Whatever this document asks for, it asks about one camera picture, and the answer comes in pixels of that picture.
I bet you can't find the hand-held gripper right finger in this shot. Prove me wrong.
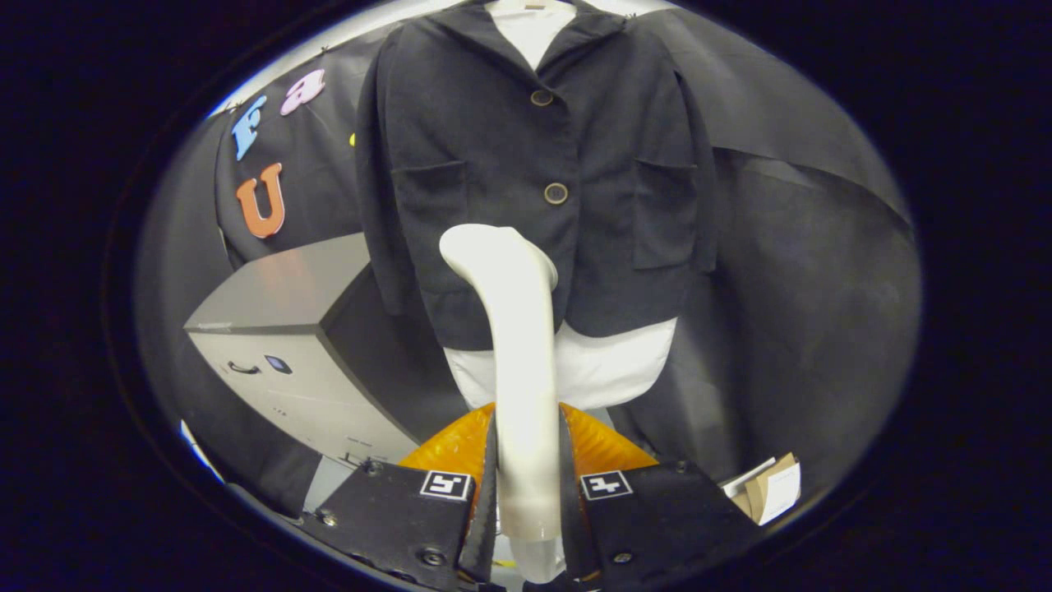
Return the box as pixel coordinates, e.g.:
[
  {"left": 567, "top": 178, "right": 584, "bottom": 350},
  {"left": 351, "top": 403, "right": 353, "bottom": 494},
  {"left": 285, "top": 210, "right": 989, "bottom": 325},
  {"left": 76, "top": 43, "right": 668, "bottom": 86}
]
[{"left": 559, "top": 403, "right": 762, "bottom": 592}]

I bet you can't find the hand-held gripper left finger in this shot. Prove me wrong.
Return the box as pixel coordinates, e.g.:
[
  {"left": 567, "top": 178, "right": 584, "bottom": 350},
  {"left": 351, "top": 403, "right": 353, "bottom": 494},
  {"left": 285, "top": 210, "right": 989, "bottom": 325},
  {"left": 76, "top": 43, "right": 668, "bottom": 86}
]
[{"left": 300, "top": 403, "right": 499, "bottom": 592}]

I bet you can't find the white garment steamer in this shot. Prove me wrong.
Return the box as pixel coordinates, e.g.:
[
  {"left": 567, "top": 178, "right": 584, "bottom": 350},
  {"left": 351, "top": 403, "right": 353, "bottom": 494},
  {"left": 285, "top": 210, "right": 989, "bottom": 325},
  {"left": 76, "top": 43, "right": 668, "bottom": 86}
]
[{"left": 438, "top": 224, "right": 568, "bottom": 585}]

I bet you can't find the black button jacket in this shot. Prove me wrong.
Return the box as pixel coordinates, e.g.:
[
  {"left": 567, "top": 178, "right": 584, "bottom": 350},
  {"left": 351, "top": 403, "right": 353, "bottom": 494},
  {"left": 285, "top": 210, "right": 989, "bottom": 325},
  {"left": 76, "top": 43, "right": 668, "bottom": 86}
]
[{"left": 355, "top": 0, "right": 720, "bottom": 352}]

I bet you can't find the white dress form mannequin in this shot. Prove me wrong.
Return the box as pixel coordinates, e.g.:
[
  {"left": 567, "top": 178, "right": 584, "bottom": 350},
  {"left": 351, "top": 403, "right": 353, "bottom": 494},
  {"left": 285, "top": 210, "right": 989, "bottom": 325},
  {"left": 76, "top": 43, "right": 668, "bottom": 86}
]
[{"left": 444, "top": 0, "right": 679, "bottom": 412}]

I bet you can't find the small cardboard box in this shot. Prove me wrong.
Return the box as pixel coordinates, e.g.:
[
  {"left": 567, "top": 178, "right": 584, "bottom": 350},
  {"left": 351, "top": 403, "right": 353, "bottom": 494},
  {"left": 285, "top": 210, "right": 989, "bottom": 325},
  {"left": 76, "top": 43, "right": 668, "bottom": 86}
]
[{"left": 722, "top": 452, "right": 802, "bottom": 527}]

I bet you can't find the black backdrop cloth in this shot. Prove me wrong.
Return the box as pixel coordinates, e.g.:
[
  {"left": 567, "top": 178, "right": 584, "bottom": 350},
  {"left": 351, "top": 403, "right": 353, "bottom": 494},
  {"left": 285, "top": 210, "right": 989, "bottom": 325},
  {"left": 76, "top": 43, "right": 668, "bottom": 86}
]
[{"left": 136, "top": 8, "right": 921, "bottom": 519}]

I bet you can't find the grey metal cabinet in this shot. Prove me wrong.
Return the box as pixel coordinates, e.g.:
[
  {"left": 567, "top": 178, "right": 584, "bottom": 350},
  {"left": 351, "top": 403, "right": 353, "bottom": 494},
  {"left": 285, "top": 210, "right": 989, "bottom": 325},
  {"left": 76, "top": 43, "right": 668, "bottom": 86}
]
[{"left": 182, "top": 233, "right": 469, "bottom": 471}]

